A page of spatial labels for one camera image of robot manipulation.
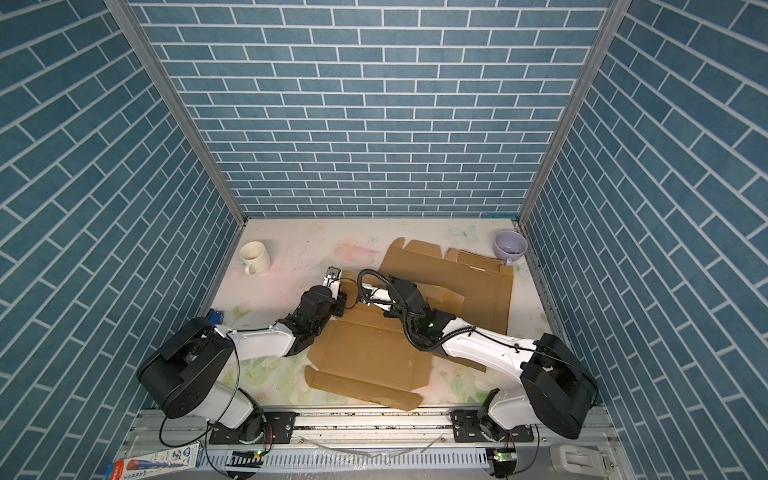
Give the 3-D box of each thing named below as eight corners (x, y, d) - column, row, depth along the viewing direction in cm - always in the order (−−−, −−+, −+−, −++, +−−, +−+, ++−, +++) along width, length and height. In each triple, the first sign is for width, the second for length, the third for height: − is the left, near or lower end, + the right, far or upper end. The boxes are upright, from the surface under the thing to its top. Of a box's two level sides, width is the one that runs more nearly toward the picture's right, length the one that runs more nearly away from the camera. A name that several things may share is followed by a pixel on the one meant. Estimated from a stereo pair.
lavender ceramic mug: (505, 270, 106) (510, 261, 102) (482, 250, 112) (486, 241, 108) (528, 253, 111) (533, 244, 107) (505, 235, 117) (509, 226, 113)
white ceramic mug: (254, 285, 103) (243, 268, 95) (248, 263, 109) (237, 245, 101) (276, 276, 105) (266, 259, 98) (269, 255, 111) (260, 238, 104)
